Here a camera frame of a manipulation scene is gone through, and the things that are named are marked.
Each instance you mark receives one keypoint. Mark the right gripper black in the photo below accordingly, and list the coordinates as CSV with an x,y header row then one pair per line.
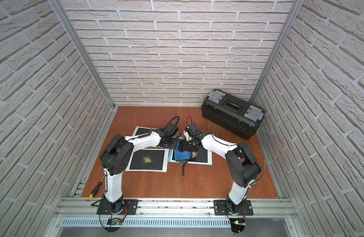
x,y
182,145

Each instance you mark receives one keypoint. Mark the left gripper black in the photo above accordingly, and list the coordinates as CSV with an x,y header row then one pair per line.
x,y
176,141

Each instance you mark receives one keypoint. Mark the blue microfiber cleaning mitt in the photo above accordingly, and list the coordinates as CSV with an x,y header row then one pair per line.
x,y
181,155

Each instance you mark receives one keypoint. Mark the blue-edged drawing tablet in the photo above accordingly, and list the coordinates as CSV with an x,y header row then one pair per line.
x,y
202,157

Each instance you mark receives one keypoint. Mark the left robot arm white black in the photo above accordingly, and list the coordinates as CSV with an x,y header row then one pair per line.
x,y
116,156

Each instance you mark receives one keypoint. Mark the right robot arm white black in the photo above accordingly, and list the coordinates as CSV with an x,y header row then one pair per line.
x,y
243,166

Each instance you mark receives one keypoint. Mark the near white drawing tablet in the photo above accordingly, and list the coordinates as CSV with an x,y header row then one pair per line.
x,y
149,160

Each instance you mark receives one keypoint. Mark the white drawing tablet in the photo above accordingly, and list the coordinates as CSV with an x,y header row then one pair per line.
x,y
142,132
149,160

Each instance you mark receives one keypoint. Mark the far white drawing tablet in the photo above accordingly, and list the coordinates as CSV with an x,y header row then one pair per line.
x,y
142,132

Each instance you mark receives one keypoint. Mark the black toolbox grey latches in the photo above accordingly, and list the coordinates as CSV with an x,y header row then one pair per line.
x,y
233,114

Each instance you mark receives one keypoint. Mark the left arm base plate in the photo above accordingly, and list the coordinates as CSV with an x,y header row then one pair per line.
x,y
120,207

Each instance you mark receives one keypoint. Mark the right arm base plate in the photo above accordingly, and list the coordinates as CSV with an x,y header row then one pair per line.
x,y
224,207

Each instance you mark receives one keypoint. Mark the aluminium mounting rail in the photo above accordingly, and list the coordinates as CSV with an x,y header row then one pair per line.
x,y
182,207

